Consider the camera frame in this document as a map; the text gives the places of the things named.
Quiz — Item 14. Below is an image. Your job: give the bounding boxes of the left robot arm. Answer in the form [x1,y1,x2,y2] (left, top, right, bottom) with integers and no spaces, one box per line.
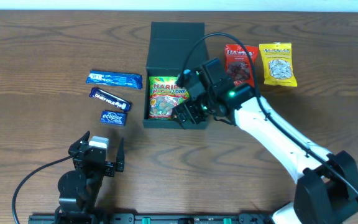
[54,131,125,223]

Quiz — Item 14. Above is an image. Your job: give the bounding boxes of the Haribo Worms Zourr bag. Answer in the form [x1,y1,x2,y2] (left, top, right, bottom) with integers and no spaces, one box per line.
[149,77,190,119]

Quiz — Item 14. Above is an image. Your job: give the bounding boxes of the yellow Hacks candy bag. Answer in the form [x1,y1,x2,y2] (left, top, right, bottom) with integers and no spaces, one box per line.
[259,42,298,87]

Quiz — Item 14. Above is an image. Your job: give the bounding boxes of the Dairy Milk chocolate bar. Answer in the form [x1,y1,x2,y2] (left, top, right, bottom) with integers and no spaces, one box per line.
[89,87,131,112]

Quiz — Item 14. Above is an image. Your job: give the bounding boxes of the blue wafer snack wrapper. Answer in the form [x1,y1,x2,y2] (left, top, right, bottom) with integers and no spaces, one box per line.
[86,70,142,90]

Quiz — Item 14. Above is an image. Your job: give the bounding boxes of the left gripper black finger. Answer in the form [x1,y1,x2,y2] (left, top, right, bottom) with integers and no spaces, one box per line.
[116,138,125,172]
[68,131,90,153]

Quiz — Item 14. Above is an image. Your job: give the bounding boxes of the red Hacks candy bag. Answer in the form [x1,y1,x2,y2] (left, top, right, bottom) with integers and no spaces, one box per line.
[224,44,254,87]

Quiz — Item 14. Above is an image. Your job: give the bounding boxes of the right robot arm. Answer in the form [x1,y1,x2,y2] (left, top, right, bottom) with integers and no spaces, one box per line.
[172,59,358,223]

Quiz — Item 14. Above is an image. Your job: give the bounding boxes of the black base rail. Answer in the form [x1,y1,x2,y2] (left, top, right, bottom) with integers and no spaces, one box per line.
[27,213,274,224]

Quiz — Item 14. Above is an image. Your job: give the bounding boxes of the dark green open box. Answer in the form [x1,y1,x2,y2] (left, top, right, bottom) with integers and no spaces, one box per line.
[142,22,205,129]

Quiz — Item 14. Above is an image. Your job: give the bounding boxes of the blue Eclipse mints tin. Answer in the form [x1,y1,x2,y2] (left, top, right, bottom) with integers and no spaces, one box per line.
[99,111,127,126]

